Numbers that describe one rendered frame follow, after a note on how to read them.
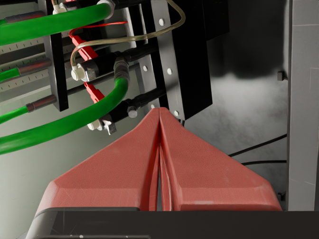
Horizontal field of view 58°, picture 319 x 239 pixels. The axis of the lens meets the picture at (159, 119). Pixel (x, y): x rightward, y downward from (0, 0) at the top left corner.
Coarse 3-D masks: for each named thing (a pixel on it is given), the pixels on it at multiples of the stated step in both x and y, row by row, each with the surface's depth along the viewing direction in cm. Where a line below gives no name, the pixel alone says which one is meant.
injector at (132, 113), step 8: (160, 88) 51; (136, 96) 49; (144, 96) 49; (152, 96) 50; (160, 96) 52; (120, 104) 46; (128, 104) 47; (136, 104) 48; (144, 104) 49; (112, 112) 45; (120, 112) 45; (128, 112) 45; (136, 112) 45; (112, 120) 45
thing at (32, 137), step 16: (32, 64) 51; (48, 64) 53; (128, 64) 40; (0, 80) 48; (128, 80) 33; (112, 96) 28; (80, 112) 25; (96, 112) 26; (48, 128) 23; (64, 128) 24; (0, 144) 22; (16, 144) 23; (32, 144) 23
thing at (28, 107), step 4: (28, 104) 56; (20, 108) 55; (24, 108) 56; (28, 108) 56; (32, 108) 56; (8, 112) 54; (12, 112) 54; (16, 112) 55; (20, 112) 55; (24, 112) 56; (28, 112) 57; (0, 116) 53; (4, 116) 53; (8, 116) 54; (12, 116) 54; (16, 116) 55; (0, 120) 53; (4, 120) 53; (8, 120) 54
